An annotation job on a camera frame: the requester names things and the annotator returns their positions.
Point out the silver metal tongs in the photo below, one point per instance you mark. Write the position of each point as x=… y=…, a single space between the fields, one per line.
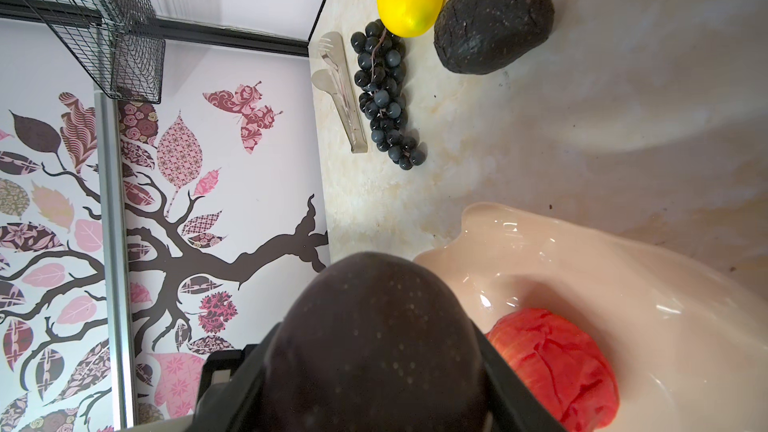
x=334 y=79

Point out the dark purple mangosteen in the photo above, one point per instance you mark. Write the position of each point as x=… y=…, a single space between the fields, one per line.
x=374 y=343

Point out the dark avocado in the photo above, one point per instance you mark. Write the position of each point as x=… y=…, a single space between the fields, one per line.
x=478 y=37

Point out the aluminium rail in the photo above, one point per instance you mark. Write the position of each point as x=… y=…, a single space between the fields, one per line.
x=175 y=30
x=116 y=272

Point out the pink scalloped fruit bowl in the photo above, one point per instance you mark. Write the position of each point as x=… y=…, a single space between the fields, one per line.
x=688 y=345

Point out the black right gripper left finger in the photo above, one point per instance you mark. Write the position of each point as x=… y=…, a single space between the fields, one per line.
x=230 y=388

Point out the black wire basket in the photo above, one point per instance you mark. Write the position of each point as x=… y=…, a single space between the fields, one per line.
x=117 y=42

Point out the aluminium rail back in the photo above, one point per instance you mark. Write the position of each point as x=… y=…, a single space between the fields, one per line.
x=175 y=30

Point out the aluminium rail left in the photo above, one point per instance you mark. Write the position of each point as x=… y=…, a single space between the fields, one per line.
x=116 y=272

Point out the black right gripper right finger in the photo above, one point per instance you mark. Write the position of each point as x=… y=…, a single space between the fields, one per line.
x=511 y=405

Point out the dark purple grape bunch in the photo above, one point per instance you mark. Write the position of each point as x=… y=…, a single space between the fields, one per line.
x=381 y=74

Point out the red apple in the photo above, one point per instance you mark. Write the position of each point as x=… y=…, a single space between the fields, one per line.
x=561 y=365

